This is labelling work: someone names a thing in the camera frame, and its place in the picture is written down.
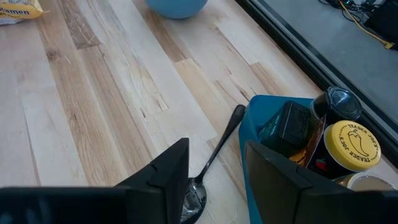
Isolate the yellow ramen pack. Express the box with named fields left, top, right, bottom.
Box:
left=0, top=0, right=45, bottom=26

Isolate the blue round bowl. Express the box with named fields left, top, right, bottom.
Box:
left=145, top=0, right=208, bottom=20

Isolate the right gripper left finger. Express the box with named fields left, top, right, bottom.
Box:
left=0, top=138, right=190, bottom=224

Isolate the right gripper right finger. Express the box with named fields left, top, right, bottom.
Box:
left=244, top=139, right=398, bottom=224

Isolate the yellow cable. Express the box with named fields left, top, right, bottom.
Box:
left=338, top=0, right=396, bottom=50

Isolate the taco seasoning mix packet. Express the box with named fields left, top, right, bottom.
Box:
left=288, top=115, right=326, bottom=169

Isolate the black aluminium table frame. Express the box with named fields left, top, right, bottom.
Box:
left=234, top=0, right=398, bottom=169

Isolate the black spoon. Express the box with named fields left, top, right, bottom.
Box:
left=179, top=104, right=247, bottom=224

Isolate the black equipment box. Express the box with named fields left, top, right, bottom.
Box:
left=364, top=0, right=398, bottom=52

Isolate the jar with tan lid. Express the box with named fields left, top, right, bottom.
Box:
left=335, top=172, right=397, bottom=192

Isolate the dark green pepper tin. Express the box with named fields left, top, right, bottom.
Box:
left=257, top=100, right=315, bottom=158

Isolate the spice jar with yellow lid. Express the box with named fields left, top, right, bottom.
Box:
left=307, top=120, right=382, bottom=180

